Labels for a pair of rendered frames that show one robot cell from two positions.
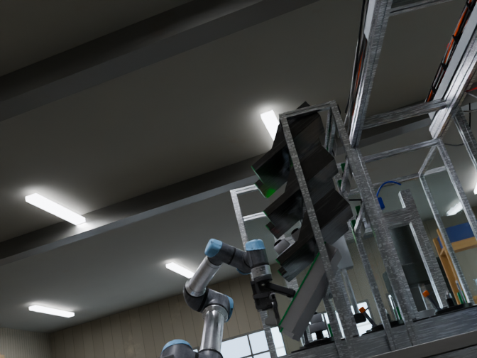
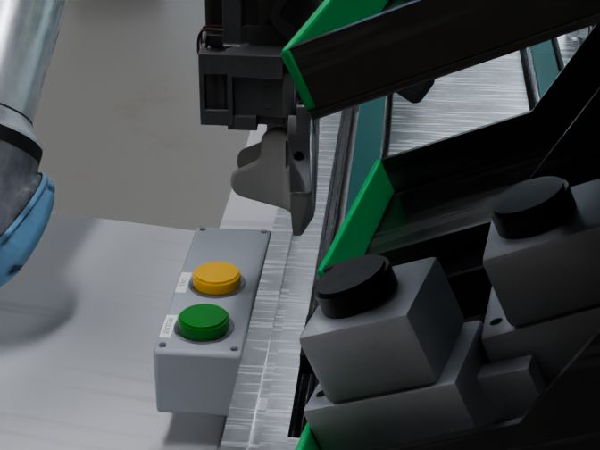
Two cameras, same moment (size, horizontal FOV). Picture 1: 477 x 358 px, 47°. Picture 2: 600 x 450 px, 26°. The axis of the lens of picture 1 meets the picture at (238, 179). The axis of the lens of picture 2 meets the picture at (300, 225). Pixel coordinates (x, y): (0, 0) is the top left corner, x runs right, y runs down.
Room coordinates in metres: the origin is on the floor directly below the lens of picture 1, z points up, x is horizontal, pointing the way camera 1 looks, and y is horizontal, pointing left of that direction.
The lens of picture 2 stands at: (1.27, -0.09, 1.50)
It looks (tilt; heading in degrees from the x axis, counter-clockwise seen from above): 27 degrees down; 5
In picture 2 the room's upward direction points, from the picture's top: straight up
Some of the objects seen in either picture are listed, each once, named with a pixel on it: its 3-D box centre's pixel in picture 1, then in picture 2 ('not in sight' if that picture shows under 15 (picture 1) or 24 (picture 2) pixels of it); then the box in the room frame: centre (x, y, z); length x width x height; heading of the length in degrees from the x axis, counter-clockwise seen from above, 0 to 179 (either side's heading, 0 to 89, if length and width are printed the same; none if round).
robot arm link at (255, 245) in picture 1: (256, 254); not in sight; (2.13, 0.00, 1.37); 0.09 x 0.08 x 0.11; 25
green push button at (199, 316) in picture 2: not in sight; (204, 326); (2.14, 0.06, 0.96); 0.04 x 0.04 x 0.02
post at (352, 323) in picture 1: (322, 228); not in sight; (2.31, -0.30, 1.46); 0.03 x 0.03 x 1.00; 0
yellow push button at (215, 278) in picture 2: not in sight; (217, 282); (2.21, 0.06, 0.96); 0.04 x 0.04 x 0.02
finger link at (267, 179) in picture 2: (272, 320); (271, 185); (2.11, 0.01, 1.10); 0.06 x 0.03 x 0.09; 90
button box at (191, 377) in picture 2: not in sight; (218, 313); (2.21, 0.06, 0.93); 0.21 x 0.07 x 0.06; 0
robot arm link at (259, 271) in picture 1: (261, 273); not in sight; (2.12, 0.00, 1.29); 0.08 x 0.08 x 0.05
